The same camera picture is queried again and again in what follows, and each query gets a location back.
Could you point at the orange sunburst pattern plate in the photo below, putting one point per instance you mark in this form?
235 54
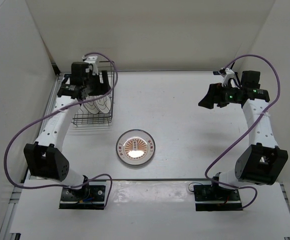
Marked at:
135 148

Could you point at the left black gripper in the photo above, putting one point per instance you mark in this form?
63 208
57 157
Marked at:
103 88

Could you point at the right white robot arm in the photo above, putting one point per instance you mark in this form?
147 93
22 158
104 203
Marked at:
261 138

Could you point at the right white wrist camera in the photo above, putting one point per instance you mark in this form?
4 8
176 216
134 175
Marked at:
227 75

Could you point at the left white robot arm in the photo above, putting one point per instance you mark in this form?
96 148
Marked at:
44 157

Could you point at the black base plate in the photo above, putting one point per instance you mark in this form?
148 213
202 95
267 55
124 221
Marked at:
212 198
89 197

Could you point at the white plate middle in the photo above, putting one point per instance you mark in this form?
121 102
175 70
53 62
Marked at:
91 108

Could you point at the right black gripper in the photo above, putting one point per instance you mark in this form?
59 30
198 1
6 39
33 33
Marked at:
212 96

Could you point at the white plate black lettering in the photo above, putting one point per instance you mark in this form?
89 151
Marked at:
104 104

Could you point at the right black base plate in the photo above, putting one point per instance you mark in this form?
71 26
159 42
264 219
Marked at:
212 198

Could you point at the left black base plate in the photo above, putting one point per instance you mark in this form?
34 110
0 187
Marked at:
89 197

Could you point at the grey wire dish rack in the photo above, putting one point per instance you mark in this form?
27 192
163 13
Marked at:
100 112

